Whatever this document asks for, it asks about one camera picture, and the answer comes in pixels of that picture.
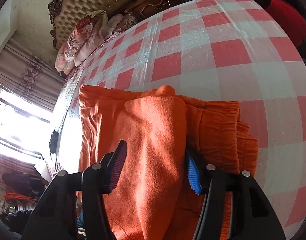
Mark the floral folded quilt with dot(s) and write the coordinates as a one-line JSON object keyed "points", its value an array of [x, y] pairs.
{"points": [[90, 33]]}

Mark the tufted tan headboard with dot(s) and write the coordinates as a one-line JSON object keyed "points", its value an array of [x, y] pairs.
{"points": [[64, 15]]}

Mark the bright window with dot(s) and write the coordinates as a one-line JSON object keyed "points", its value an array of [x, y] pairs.
{"points": [[24, 127]]}

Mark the orange pants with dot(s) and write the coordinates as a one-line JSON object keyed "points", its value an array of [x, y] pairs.
{"points": [[153, 198]]}

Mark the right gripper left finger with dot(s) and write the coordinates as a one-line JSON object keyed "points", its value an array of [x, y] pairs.
{"points": [[55, 216]]}

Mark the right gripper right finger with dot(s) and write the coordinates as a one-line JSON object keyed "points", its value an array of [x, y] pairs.
{"points": [[251, 217]]}

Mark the striped curtain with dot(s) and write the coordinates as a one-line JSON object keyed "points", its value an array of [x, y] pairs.
{"points": [[28, 76]]}

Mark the red cushion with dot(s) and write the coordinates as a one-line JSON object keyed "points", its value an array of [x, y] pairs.
{"points": [[289, 19]]}

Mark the red white checkered tablecloth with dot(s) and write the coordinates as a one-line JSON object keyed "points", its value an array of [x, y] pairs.
{"points": [[229, 50]]}

